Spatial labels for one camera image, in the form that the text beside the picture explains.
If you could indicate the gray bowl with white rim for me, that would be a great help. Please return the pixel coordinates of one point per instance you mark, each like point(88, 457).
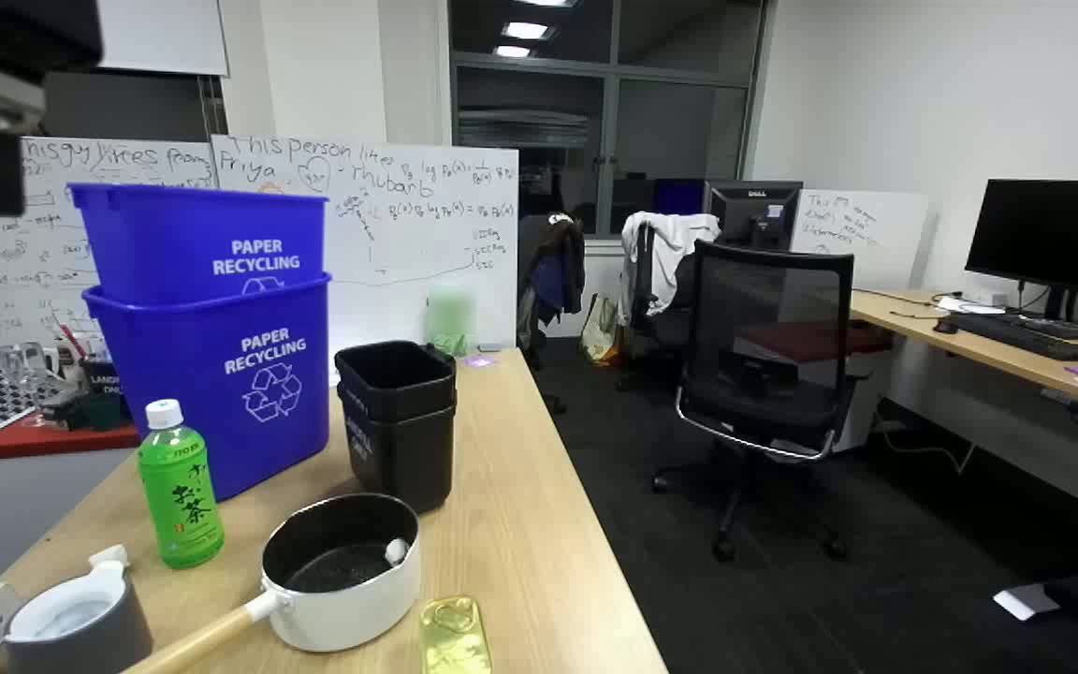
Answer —
point(76, 618)

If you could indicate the yellow-green bag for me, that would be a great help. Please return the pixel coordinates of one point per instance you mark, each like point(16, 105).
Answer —
point(599, 332)

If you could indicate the dark jacket on chair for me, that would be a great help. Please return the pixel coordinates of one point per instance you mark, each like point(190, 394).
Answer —
point(557, 269)

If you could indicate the green cylindrical canister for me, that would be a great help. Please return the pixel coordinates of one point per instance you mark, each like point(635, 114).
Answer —
point(448, 324)

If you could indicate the black plastic bin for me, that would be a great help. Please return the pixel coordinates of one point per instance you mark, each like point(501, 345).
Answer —
point(396, 376)
point(401, 455)

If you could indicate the white jacket on chair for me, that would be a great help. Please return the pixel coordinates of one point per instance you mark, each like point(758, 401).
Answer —
point(670, 256)

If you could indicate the whiteboard with diagram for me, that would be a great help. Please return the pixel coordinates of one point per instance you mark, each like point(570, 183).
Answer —
point(412, 239)

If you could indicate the black mesh office chair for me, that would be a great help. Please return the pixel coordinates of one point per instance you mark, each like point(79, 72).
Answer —
point(764, 351)

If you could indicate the small dark monitor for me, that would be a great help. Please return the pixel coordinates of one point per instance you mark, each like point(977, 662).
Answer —
point(758, 211)

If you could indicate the small white ball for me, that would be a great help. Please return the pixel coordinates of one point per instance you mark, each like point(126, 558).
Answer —
point(396, 553)

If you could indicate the ceiling light panel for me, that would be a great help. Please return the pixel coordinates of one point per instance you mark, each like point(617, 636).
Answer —
point(525, 28)
point(509, 49)

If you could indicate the blue paper recycling bin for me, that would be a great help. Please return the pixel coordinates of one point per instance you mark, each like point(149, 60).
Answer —
point(227, 376)
point(190, 244)

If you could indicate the small whiteboard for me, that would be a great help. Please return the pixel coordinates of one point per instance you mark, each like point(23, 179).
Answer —
point(862, 239)

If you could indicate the green tea bottle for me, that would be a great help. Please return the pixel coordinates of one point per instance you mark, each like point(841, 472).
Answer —
point(181, 491)

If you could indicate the wooden office desk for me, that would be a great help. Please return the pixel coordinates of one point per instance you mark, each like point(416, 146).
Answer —
point(1000, 362)

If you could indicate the black keyboard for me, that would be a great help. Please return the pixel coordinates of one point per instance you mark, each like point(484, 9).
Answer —
point(1018, 336)

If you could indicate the white roller blind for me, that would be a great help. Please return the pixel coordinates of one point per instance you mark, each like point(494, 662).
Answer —
point(161, 37)

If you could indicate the wide whiteboard with writing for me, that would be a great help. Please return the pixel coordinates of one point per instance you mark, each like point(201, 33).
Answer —
point(38, 264)

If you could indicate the large black monitor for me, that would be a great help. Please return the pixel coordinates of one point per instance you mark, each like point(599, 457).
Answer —
point(1050, 239)

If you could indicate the red table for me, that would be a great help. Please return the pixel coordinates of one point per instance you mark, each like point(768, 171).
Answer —
point(29, 440)

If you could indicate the white paper on floor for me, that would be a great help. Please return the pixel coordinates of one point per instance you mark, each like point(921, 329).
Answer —
point(1026, 601)

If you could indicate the white drawer pedestal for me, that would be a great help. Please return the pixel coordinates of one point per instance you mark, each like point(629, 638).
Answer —
point(865, 399)

